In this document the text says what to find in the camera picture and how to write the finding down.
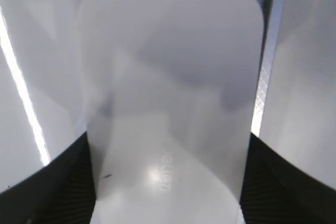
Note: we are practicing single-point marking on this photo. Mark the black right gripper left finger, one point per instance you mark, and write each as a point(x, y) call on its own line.
point(61, 192)

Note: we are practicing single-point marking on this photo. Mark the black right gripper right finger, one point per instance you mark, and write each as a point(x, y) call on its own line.
point(275, 191)

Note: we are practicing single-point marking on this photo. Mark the white whiteboard eraser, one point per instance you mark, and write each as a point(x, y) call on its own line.
point(171, 87)

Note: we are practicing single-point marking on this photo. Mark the white board with aluminium frame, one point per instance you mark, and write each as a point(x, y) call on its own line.
point(44, 65)

